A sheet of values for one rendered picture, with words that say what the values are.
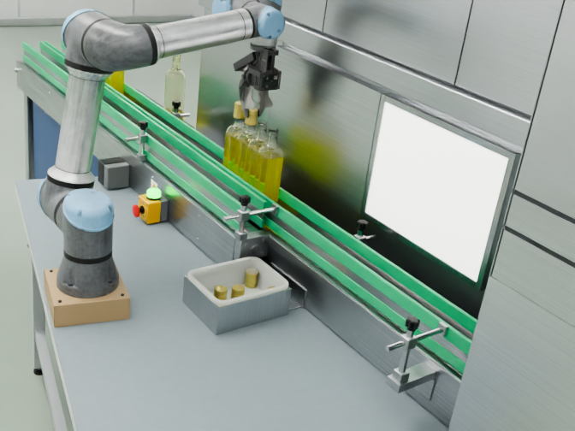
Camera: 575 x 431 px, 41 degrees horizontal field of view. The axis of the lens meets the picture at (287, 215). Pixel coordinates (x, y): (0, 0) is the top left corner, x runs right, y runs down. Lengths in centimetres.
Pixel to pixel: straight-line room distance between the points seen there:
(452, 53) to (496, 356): 76
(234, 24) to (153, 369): 83
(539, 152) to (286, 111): 119
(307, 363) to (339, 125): 66
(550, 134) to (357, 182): 94
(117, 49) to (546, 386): 112
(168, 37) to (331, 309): 78
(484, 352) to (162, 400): 71
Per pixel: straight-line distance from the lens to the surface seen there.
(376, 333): 188
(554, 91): 124
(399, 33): 199
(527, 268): 131
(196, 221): 230
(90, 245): 190
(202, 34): 188
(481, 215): 182
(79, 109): 194
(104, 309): 196
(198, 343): 191
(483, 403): 145
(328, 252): 198
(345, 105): 210
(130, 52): 180
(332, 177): 218
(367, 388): 185
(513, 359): 138
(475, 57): 182
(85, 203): 190
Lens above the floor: 185
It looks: 25 degrees down
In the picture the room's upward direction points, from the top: 8 degrees clockwise
